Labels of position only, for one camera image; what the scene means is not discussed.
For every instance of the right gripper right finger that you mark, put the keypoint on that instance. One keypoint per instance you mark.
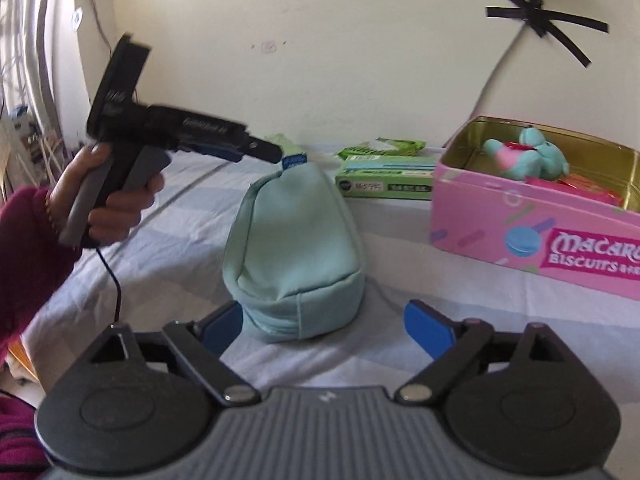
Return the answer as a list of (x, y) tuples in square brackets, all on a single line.
[(454, 347)]

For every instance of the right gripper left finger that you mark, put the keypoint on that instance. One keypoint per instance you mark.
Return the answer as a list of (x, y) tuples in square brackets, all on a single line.
[(198, 347)]

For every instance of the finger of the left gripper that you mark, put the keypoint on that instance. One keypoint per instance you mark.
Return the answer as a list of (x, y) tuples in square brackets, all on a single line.
[(251, 147)]

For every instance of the green cardboard box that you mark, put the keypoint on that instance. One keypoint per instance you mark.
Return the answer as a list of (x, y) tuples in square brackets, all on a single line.
[(387, 177)]

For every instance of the teal fabric pouch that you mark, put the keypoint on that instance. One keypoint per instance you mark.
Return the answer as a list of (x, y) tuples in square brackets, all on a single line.
[(294, 260)]

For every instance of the green wet wipes pack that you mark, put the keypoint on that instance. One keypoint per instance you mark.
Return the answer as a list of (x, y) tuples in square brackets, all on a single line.
[(383, 147)]

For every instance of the maroon sleeved left forearm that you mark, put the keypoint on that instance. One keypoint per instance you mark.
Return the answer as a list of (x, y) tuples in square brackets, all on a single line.
[(34, 265)]

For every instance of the person's left hand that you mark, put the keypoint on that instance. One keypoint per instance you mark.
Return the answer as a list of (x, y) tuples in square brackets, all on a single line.
[(111, 223)]

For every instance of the striped blue bed sheet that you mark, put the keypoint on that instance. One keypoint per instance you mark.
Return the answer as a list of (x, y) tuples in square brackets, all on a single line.
[(171, 269)]

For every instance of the white curtain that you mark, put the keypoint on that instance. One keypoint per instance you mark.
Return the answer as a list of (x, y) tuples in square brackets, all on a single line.
[(44, 99)]

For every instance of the pink macaron biscuit tin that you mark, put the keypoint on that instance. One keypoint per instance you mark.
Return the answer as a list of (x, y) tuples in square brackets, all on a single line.
[(477, 213)]

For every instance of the red small box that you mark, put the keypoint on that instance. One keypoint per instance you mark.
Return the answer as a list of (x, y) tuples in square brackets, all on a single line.
[(576, 185)]

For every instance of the teal teddy bear with heart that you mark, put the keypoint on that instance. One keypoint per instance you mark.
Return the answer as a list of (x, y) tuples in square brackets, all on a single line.
[(531, 156)]

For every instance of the black tape cross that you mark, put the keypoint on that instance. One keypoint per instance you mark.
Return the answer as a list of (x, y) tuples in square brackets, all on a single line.
[(541, 21)]

